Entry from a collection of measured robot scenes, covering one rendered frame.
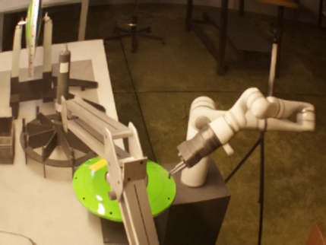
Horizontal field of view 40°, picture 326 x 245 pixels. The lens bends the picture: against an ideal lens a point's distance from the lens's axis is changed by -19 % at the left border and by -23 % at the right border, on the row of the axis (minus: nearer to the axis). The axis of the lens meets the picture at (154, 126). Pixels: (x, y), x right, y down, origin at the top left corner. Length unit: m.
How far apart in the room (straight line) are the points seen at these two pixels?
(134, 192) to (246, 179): 2.39
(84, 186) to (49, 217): 0.21
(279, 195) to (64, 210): 1.93
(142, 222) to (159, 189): 0.51
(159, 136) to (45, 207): 2.09
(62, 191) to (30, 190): 0.13
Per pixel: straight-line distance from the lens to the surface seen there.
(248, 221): 3.08
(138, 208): 1.05
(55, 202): 1.73
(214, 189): 1.94
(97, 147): 1.16
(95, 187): 1.53
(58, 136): 1.88
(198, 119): 1.75
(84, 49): 2.73
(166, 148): 3.58
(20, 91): 2.16
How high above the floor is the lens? 2.08
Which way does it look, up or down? 33 degrees down
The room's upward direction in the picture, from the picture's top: 5 degrees clockwise
